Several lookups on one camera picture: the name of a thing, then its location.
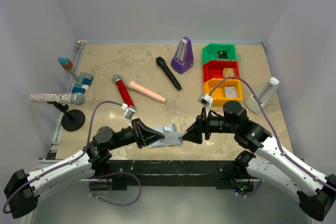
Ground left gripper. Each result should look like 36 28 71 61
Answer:
108 118 165 151

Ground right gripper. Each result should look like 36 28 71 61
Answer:
182 106 238 144

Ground beige leather card holder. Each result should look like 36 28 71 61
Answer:
148 123 184 148

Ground blue credit cards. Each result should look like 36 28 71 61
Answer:
150 124 181 148

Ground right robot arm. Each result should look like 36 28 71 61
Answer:
182 101 335 221

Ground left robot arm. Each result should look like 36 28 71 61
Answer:
3 119 164 219

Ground card stack in yellow bin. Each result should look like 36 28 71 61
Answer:
224 86 238 99

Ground yellow storage bin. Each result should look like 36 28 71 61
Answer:
203 78 243 106

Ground pink microphone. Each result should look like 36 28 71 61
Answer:
124 80 166 103

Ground red glitter microphone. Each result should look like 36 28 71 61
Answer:
112 74 135 110

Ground red storage bin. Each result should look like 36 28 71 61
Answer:
203 60 240 82

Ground wooden block in red bin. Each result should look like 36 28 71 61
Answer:
223 68 235 78

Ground black microphone stand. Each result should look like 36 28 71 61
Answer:
47 102 86 132

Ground purple metronome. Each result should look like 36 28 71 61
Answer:
171 36 194 74

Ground black microphone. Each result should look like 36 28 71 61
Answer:
155 57 182 91

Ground silver glitter microphone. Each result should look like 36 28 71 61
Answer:
29 93 86 105

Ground blue toy brick tower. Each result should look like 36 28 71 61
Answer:
58 58 94 96

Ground black item in green bin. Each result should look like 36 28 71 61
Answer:
217 51 228 59

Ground green storage bin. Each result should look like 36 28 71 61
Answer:
202 44 237 64

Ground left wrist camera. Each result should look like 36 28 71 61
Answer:
121 103 136 127

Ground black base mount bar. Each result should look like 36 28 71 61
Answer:
89 159 263 190

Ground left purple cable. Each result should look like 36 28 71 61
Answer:
2 100 125 214

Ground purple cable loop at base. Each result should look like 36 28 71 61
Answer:
88 170 143 206

